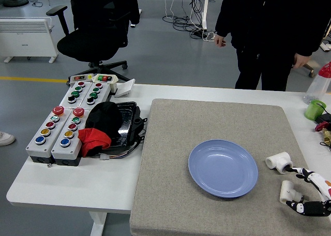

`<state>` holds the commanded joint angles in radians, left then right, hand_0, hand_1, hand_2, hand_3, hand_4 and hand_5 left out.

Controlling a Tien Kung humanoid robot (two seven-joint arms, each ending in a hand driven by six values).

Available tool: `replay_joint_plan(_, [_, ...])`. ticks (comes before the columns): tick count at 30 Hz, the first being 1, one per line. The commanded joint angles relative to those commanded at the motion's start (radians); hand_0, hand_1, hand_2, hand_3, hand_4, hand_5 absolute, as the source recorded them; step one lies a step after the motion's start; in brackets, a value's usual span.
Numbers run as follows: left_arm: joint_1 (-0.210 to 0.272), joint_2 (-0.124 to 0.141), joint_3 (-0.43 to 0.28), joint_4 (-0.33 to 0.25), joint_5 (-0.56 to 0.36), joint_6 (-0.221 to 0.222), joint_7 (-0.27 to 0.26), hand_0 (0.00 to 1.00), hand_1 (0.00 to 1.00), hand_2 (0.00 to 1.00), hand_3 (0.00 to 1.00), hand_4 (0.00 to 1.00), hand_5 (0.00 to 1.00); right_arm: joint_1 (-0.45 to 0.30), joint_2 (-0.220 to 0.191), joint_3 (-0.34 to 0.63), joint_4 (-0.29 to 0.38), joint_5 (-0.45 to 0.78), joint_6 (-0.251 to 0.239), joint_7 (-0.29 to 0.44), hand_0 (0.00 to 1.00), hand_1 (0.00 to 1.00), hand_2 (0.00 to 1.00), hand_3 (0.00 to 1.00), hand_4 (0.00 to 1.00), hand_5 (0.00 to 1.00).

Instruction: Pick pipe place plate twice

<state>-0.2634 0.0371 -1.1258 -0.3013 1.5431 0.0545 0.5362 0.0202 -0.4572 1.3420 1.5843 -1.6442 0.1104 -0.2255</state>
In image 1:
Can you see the blue round plate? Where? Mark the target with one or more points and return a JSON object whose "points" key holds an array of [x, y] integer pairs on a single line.
{"points": [[222, 168]]}

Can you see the black cloth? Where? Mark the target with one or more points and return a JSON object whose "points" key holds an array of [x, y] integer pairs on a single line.
{"points": [[103, 119]]}

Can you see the clear bottle red cap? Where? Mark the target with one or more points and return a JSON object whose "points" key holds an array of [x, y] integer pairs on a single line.
{"points": [[319, 87]]}

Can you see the black plug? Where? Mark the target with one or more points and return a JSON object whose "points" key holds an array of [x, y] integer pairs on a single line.
{"points": [[324, 118]]}

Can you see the person's right hand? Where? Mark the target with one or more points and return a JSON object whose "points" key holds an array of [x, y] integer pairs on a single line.
{"points": [[219, 40]]}

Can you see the person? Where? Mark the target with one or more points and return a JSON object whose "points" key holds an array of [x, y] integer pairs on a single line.
{"points": [[271, 26], [6, 139]]}

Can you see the red cloth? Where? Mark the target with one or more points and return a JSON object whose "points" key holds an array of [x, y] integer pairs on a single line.
{"points": [[93, 139]]}

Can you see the white panel heater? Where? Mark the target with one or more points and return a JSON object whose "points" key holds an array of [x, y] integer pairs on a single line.
{"points": [[26, 39]]}

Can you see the small grey rocker switch box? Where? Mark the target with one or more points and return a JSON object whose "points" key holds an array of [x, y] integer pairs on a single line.
{"points": [[78, 77]]}

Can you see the person's right forearm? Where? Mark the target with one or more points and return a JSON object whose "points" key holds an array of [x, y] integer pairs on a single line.
{"points": [[223, 23]]}

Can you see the five-button grey control box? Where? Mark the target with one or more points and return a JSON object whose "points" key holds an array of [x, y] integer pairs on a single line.
{"points": [[38, 149], [64, 152]]}

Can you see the white desk leg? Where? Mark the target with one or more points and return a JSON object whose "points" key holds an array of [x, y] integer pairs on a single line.
{"points": [[205, 8]]}

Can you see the white table leg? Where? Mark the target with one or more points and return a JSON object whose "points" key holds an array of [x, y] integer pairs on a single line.
{"points": [[98, 224]]}

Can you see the black office chair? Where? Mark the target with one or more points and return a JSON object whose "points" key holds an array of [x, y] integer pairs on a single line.
{"points": [[85, 44]]}

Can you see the cream green-red switch box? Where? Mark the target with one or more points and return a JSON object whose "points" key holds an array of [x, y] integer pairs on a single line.
{"points": [[104, 78]]}

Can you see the brass valve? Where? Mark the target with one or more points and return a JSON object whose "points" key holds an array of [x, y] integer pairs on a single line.
{"points": [[327, 137]]}

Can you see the person's left forearm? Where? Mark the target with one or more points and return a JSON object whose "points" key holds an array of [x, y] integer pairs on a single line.
{"points": [[310, 42]]}

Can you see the white flat wall switch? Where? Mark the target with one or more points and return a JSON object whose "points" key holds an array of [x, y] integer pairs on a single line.
{"points": [[125, 88]]}

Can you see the person's left hand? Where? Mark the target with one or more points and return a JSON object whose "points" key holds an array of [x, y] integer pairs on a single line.
{"points": [[301, 60]]}

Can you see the green plastic cup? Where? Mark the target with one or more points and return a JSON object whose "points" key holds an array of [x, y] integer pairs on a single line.
{"points": [[313, 110]]}

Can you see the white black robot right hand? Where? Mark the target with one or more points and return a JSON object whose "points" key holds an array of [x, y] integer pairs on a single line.
{"points": [[322, 186]]}

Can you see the grey-brown mat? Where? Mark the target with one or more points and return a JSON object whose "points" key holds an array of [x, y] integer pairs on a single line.
{"points": [[181, 132]]}

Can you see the white table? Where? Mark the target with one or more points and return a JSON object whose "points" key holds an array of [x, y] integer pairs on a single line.
{"points": [[77, 184]]}

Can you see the white tee pipe fitting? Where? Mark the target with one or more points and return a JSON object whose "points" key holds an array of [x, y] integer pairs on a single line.
{"points": [[278, 160], [287, 190]]}

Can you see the four-button grey control box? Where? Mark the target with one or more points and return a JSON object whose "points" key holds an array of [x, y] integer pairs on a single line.
{"points": [[67, 92], [102, 93]]}

